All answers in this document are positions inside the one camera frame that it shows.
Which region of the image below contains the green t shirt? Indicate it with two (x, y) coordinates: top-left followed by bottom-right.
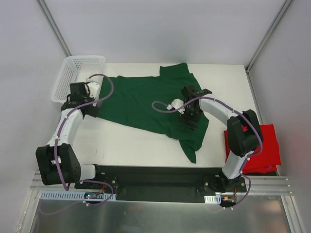
(98, 63), (209, 163)

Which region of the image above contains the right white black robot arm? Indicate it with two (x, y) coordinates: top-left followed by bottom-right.
(178, 85), (263, 193)

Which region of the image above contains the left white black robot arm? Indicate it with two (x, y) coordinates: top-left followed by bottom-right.
(35, 83), (103, 189)

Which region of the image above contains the white plastic mesh basket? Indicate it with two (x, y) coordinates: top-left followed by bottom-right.
(51, 55), (105, 103)

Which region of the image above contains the red folded t shirt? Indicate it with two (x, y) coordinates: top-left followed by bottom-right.
(223, 123), (282, 174)

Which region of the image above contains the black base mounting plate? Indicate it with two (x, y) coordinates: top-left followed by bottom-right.
(74, 165), (247, 203)

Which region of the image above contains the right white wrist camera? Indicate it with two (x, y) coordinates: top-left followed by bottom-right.
(166, 99), (186, 114)

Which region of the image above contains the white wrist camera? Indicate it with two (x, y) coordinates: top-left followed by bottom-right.
(166, 99), (186, 114)
(87, 81), (101, 99)

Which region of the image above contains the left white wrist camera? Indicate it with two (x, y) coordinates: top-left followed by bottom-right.
(87, 81), (101, 99)

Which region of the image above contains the right white cable duct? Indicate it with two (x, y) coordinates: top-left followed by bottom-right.
(204, 194), (221, 204)

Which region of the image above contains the white cable duct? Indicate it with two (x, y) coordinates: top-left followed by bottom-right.
(204, 194), (221, 204)
(40, 191), (117, 201)

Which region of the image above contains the aluminium front rail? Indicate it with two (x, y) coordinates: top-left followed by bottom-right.
(30, 172), (294, 196)

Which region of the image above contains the left white cable duct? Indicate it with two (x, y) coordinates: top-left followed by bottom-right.
(40, 191), (117, 201)

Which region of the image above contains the left aluminium frame post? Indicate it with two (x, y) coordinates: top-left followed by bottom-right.
(36, 0), (72, 57)

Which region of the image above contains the aluminium frame post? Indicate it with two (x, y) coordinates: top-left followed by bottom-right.
(245, 0), (294, 74)
(36, 0), (72, 57)

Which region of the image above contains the right aluminium frame post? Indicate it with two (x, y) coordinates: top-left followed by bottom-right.
(245, 0), (294, 74)

